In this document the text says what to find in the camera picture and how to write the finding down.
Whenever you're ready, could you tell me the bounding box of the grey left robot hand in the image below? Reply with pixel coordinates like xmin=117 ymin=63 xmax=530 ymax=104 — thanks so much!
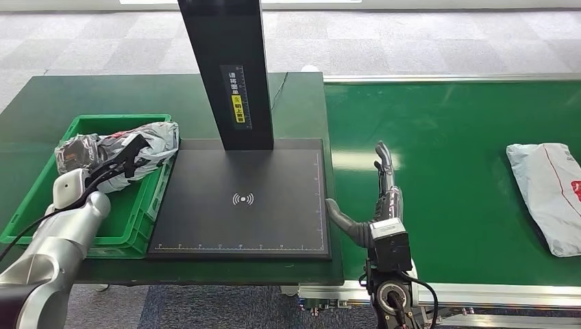
xmin=90 ymin=134 xmax=151 ymax=184

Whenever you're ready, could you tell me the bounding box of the black yellow label sticker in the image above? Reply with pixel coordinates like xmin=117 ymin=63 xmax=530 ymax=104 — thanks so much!
xmin=220 ymin=64 xmax=254 ymax=132

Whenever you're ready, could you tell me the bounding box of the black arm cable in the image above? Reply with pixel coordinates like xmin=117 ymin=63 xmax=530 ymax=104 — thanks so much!
xmin=398 ymin=271 xmax=439 ymax=329
xmin=0 ymin=165 xmax=120 ymax=263

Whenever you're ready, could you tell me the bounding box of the green conveyor belt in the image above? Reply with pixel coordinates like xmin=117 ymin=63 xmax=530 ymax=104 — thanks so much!
xmin=323 ymin=80 xmax=581 ymax=288

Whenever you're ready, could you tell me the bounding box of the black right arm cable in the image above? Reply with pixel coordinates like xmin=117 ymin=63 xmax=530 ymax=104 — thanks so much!
xmin=398 ymin=271 xmax=439 ymax=329

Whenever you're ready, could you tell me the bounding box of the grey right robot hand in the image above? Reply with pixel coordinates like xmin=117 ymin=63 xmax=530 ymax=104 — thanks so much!
xmin=325 ymin=141 xmax=405 ymax=249

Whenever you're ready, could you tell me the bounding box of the grey red-printed mailer package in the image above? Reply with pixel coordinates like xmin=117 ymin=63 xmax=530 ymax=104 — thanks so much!
xmin=505 ymin=142 xmax=581 ymax=259

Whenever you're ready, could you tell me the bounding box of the thin black machine cable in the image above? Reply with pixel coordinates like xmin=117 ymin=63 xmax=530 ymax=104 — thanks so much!
xmin=270 ymin=71 xmax=290 ymax=112

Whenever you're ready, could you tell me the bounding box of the black inbound scanning machine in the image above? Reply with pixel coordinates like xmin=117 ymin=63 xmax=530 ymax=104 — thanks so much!
xmin=146 ymin=0 xmax=333 ymax=262

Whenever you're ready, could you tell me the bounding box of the grey plastic mailer package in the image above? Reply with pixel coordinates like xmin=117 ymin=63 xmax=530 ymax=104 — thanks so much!
xmin=54 ymin=121 xmax=181 ymax=195

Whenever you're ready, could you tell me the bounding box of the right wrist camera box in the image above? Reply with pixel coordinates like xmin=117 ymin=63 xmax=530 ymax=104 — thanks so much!
xmin=369 ymin=217 xmax=413 ymax=273

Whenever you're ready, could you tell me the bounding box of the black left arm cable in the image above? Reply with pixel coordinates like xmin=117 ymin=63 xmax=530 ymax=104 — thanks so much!
xmin=0 ymin=165 xmax=120 ymax=263

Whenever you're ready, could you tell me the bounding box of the green plastic crate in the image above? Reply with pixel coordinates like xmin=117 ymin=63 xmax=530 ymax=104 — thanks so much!
xmin=0 ymin=113 xmax=182 ymax=260

